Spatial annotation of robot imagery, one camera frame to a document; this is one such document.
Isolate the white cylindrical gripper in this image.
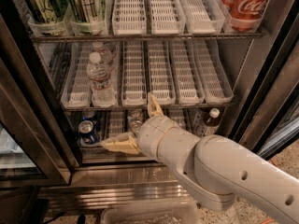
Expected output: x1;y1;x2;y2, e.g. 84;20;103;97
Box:
100;92;178;160

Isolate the clear plastic water bottle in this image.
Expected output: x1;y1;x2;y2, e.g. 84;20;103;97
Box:
87;52;115;107

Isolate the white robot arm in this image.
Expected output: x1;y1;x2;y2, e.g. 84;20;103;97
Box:
100;93;299;224

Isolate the shelf tray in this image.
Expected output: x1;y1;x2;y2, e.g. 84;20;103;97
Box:
147;40;176;105
103;42;119;104
193;39;234;105
179;0;225;35
168;109;186;129
169;41;204;105
121;41;147;106
61;43;92;109
112;0;147;35
105;110;124;138
148;0;186;35

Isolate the middle shelf tray leftmost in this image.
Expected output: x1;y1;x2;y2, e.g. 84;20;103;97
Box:
61;43;92;109

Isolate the rear clear water bottle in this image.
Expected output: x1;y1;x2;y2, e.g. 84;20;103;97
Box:
92;42;114;70

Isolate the brown tea bottle white cap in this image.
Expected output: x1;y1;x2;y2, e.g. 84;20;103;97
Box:
200;108;221;136

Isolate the stainless steel fridge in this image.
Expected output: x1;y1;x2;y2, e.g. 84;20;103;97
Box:
0;0;299;211

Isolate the middle shelf tray rightmost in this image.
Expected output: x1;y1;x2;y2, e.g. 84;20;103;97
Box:
193;39;234;105

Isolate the fridge glass door right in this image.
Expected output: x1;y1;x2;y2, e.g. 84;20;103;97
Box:
226;1;299;160

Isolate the silver soda can front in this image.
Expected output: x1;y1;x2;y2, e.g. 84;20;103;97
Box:
129;119;143;133

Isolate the silver soda can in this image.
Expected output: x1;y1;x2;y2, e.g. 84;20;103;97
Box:
129;119;143;133
128;108;143;120

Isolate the silver soda can rear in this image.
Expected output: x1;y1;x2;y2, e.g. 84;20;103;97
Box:
128;108;143;120

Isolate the blue Pepsi can front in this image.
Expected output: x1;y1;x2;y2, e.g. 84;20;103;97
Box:
78;120;99;145

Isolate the blue pepsi can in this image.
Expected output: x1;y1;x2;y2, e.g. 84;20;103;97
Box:
78;120;99;145
82;111;101;131

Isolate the blue Pepsi can rear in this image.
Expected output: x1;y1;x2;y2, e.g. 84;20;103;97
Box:
82;111;101;131

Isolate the green tall can right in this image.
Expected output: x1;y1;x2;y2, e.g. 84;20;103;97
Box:
69;0;106;35

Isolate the green tall can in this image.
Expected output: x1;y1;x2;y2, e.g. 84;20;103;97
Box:
25;0;68;36
69;0;106;35

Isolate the green tall can left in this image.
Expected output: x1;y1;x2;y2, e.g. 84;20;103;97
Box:
25;0;68;36

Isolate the red Coca-Cola can front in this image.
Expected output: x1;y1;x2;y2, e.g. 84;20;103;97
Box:
231;0;267;32

